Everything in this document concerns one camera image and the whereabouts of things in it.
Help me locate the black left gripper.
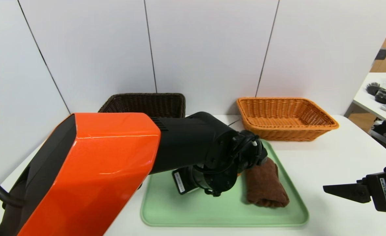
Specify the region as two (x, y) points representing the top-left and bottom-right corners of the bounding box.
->
(172, 167), (200, 195)

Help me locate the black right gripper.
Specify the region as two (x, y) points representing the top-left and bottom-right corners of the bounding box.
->
(322, 160), (386, 213)

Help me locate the brown towel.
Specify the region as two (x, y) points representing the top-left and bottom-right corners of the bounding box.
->
(245, 157), (290, 208)

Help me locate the dark brown wicker basket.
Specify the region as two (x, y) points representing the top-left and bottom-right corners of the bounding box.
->
(99, 93), (186, 119)

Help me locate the orange wicker basket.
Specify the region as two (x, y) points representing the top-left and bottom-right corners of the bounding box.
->
(236, 97), (340, 142)

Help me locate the light green plastic tray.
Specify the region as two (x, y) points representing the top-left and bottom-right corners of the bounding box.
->
(140, 138), (309, 227)

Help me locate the white background table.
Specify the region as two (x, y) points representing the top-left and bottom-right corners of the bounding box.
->
(353, 73), (386, 120)

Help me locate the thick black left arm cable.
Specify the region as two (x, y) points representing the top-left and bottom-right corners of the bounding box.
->
(227, 130), (268, 171)

